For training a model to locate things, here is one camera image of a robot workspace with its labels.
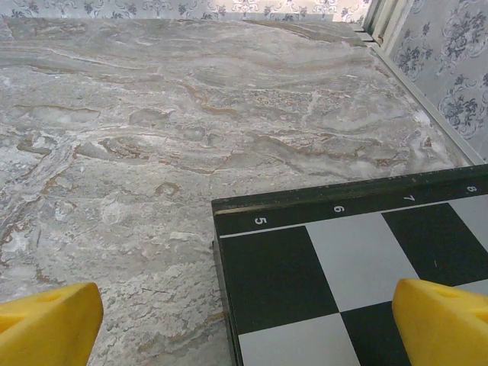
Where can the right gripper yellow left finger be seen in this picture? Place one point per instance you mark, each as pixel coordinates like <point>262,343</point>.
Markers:
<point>45,328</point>

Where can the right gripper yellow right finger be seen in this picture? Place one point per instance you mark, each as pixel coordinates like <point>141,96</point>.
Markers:
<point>442,328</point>

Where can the black and white chessboard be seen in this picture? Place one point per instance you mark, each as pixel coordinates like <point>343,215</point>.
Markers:
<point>289,274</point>

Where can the aluminium table edge rail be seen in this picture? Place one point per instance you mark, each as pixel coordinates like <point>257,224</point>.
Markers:
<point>427,103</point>

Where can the aluminium frame post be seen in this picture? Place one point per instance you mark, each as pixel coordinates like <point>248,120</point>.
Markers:
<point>385,23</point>

